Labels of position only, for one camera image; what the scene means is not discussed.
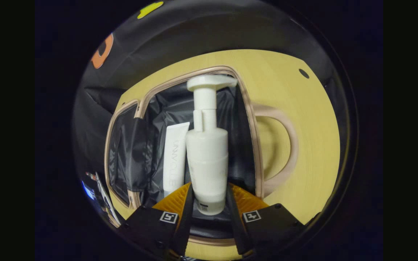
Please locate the white pump bottle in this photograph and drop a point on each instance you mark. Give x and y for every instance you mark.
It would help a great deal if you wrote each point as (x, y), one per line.
(207, 163)

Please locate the black table grommet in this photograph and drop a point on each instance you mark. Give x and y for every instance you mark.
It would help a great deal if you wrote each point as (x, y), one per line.
(303, 73)

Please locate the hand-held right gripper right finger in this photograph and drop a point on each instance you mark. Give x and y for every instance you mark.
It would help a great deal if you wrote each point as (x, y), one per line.
(236, 232)

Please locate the black backdrop cloth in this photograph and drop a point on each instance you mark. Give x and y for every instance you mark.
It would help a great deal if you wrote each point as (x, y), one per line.
(180, 32)

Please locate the white squeeze tube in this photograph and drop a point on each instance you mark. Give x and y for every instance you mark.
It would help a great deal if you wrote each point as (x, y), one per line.
(174, 159)

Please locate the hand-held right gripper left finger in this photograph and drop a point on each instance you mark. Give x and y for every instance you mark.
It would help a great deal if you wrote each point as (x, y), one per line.
(185, 232)

